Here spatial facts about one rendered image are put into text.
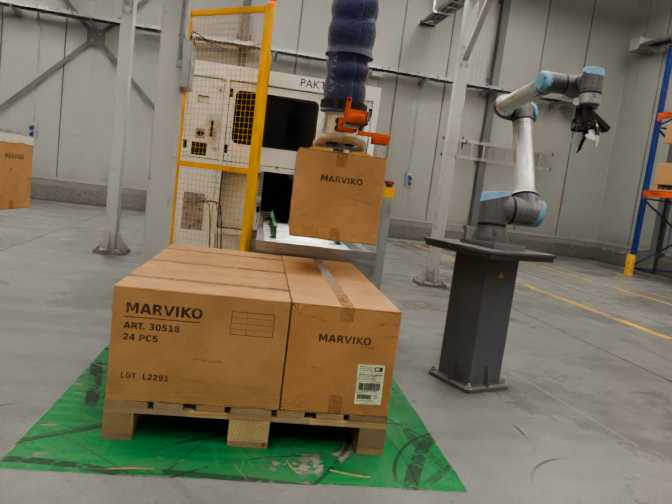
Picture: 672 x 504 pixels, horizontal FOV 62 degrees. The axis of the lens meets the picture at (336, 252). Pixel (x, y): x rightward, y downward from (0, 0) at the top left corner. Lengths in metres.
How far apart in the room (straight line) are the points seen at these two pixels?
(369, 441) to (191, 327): 0.77
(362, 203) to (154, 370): 1.16
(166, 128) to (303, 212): 1.64
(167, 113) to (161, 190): 0.51
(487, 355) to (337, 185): 1.23
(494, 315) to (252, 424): 1.49
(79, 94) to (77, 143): 0.94
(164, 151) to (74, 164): 8.37
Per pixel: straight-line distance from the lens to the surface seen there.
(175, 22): 4.04
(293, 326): 2.00
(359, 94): 2.83
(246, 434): 2.13
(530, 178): 3.20
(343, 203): 2.56
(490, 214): 3.03
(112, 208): 6.20
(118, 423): 2.16
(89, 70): 12.32
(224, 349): 2.02
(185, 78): 3.92
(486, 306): 3.00
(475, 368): 3.07
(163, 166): 3.94
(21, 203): 3.62
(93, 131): 12.19
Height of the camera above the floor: 0.96
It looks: 7 degrees down
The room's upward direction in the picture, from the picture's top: 7 degrees clockwise
